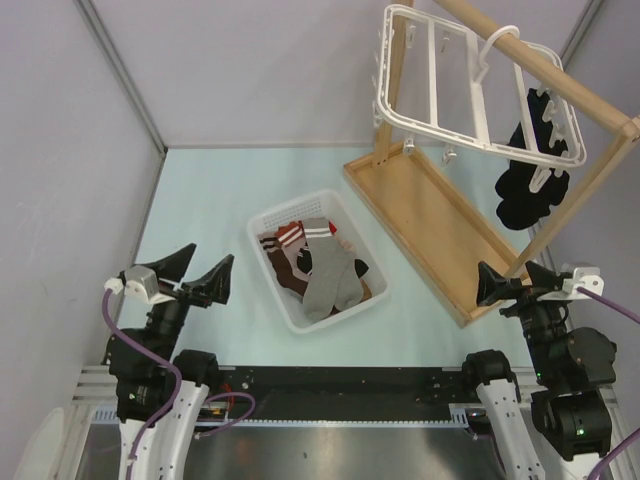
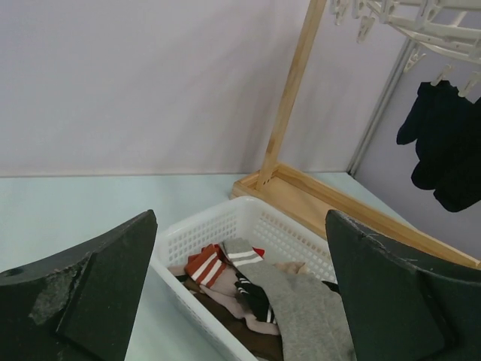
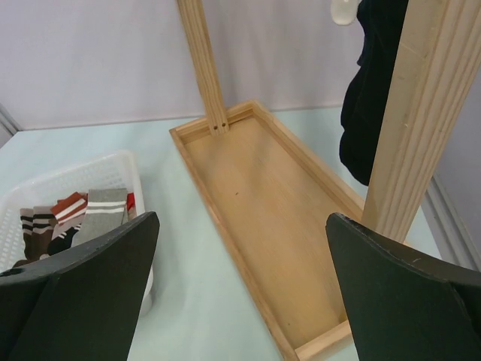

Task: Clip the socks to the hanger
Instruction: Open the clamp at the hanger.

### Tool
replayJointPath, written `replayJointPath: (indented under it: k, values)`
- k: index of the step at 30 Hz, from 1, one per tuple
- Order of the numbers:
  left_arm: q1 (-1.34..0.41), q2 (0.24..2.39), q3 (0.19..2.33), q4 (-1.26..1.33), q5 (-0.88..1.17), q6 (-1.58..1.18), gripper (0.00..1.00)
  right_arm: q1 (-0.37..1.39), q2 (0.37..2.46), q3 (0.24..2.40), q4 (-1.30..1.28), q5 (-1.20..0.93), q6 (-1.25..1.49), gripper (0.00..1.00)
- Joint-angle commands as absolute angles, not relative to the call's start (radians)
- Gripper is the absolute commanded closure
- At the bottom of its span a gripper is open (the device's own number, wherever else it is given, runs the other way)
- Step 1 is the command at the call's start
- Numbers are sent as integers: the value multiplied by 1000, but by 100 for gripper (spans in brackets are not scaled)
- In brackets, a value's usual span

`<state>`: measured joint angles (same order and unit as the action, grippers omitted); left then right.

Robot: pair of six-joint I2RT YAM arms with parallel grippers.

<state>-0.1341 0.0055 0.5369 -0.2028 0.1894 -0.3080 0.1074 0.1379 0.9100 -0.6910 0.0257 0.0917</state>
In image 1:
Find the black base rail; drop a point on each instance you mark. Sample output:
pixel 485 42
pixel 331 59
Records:
pixel 343 394

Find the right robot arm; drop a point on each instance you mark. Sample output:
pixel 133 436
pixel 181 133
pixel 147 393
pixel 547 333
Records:
pixel 571 366

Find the white plastic basket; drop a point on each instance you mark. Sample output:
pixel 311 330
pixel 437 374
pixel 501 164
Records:
pixel 323 203

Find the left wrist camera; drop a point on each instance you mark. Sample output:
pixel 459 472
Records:
pixel 138 282

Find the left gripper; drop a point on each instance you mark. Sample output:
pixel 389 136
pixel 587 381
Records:
pixel 213 284

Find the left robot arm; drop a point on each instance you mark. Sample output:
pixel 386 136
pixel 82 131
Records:
pixel 160 391

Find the grey socks pair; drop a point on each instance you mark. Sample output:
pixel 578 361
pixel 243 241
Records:
pixel 333 282

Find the wooden drying rack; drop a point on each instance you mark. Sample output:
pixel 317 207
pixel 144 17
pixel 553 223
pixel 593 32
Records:
pixel 441 233

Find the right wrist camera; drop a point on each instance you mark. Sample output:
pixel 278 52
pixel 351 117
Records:
pixel 575 282

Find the black striped socks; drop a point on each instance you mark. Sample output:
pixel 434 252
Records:
pixel 305 264

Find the brown striped socks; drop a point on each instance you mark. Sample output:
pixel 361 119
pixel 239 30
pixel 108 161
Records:
pixel 282 248

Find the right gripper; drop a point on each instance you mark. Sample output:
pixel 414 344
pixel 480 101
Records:
pixel 491 285

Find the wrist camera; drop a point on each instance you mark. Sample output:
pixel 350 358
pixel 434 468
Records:
pixel 575 282
pixel 138 282

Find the black hanging socks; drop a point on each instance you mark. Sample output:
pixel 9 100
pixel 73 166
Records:
pixel 519 208

